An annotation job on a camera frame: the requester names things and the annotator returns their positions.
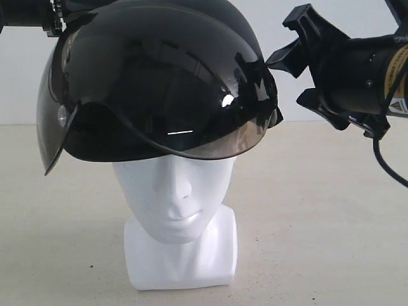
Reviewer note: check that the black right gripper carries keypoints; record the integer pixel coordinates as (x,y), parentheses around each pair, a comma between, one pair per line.
(348,73)

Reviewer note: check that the black helmet with visor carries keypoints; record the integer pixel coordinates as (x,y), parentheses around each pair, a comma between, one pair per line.
(136,80)

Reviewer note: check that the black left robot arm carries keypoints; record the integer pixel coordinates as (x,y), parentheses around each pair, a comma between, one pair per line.
(44,14)

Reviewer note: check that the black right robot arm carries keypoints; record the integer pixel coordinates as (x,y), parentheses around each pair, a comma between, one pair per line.
(395,84)

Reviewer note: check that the white mannequin head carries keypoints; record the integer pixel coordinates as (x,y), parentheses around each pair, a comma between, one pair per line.
(180,234)

